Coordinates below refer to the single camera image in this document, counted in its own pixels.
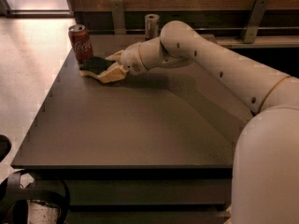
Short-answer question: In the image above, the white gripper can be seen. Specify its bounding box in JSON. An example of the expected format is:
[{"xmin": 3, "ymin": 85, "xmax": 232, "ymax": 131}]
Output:
[{"xmin": 97, "ymin": 42, "xmax": 148, "ymax": 84}]

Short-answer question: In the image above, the green and yellow sponge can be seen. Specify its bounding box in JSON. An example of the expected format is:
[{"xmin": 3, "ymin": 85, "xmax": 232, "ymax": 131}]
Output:
[{"xmin": 79, "ymin": 57, "xmax": 114, "ymax": 78}]

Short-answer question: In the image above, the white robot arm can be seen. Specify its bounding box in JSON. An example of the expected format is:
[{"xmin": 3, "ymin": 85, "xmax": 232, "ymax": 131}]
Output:
[{"xmin": 98, "ymin": 21, "xmax": 299, "ymax": 224}]

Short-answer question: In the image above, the red coke can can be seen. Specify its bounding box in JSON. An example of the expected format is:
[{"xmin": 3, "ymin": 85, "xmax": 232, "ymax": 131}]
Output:
[{"xmin": 68, "ymin": 24, "xmax": 93, "ymax": 63}]

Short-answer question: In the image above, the silver blue energy drink can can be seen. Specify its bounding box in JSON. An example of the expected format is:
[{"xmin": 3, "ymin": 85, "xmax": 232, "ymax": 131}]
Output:
[{"xmin": 145, "ymin": 14, "xmax": 160, "ymax": 40}]

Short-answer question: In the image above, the grey drawer cabinet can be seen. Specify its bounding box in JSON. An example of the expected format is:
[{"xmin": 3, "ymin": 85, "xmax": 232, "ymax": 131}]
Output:
[{"xmin": 10, "ymin": 34, "xmax": 254, "ymax": 224}]

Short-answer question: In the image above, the black chair edge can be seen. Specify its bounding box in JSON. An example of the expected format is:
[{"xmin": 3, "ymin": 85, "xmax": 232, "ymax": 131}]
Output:
[{"xmin": 0, "ymin": 134, "xmax": 11, "ymax": 162}]

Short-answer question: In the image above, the left metal wall bracket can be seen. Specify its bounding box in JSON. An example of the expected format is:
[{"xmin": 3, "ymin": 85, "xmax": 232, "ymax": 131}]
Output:
[{"xmin": 111, "ymin": 0, "xmax": 126, "ymax": 35}]

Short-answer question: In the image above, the metal wall bracket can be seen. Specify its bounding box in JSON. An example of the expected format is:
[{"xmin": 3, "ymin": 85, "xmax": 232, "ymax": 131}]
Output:
[
  {"xmin": 241, "ymin": 0, "xmax": 269, "ymax": 44},
  {"xmin": 111, "ymin": 0, "xmax": 126, "ymax": 35}
]

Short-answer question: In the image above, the right metal wall bracket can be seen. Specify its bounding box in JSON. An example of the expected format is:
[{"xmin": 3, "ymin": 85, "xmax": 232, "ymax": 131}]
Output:
[{"xmin": 241, "ymin": 0, "xmax": 269, "ymax": 44}]

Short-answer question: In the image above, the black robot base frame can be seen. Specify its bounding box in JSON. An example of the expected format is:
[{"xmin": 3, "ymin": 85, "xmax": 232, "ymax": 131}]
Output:
[{"xmin": 0, "ymin": 170, "xmax": 70, "ymax": 224}]

